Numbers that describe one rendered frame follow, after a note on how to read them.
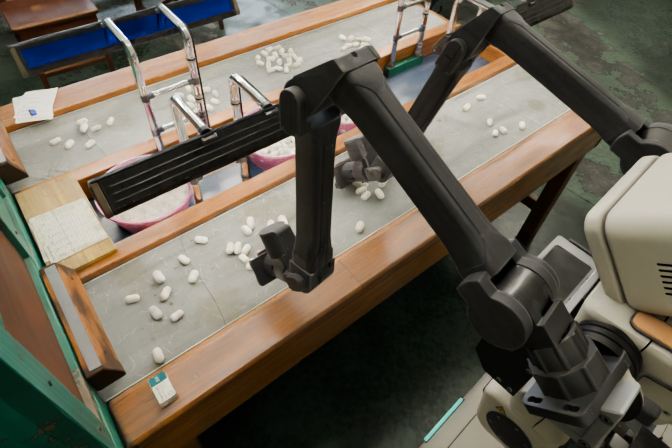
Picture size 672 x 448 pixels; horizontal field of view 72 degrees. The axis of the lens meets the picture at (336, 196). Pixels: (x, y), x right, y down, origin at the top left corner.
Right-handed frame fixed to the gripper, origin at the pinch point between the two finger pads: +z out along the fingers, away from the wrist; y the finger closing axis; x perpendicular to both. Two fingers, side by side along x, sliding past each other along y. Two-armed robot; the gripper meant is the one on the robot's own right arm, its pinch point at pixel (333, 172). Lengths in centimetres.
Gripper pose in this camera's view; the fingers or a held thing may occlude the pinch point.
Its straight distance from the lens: 139.9
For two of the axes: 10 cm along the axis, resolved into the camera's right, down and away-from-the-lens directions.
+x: 3.7, 9.0, 2.4
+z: -5.2, -0.2, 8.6
